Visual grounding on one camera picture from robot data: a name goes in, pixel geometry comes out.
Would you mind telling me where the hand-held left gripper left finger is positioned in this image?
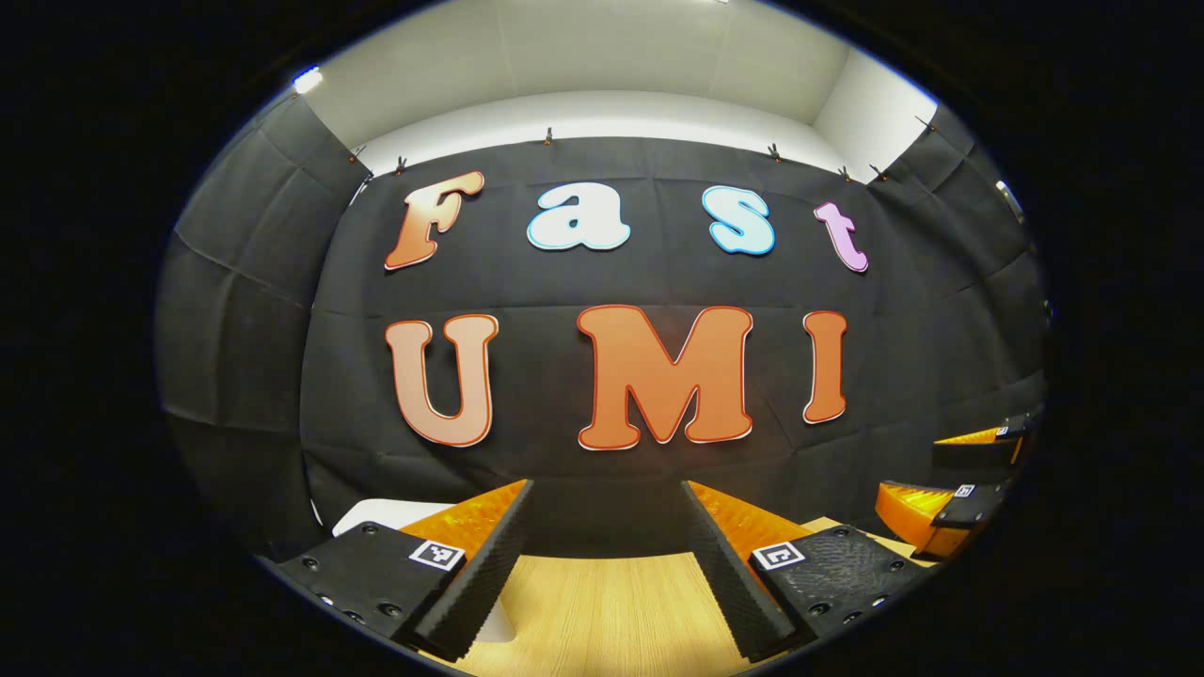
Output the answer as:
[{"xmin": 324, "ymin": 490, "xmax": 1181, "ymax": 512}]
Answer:
[{"xmin": 277, "ymin": 479, "xmax": 535, "ymax": 662}]

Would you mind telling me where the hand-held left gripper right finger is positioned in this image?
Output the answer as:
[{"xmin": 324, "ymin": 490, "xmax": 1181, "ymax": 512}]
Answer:
[{"xmin": 682, "ymin": 480, "xmax": 927, "ymax": 662}]

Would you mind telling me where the white desktop garbage bin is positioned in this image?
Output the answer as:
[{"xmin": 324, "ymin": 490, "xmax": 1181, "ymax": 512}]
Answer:
[{"xmin": 331, "ymin": 498, "xmax": 516, "ymax": 645}]

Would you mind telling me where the wooden desktop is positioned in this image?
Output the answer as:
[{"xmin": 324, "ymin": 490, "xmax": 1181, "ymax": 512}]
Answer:
[{"xmin": 428, "ymin": 515, "xmax": 942, "ymax": 677}]

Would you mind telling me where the black backdrop cloth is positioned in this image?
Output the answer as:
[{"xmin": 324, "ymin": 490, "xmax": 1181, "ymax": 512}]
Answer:
[{"xmin": 155, "ymin": 92, "xmax": 1050, "ymax": 565}]

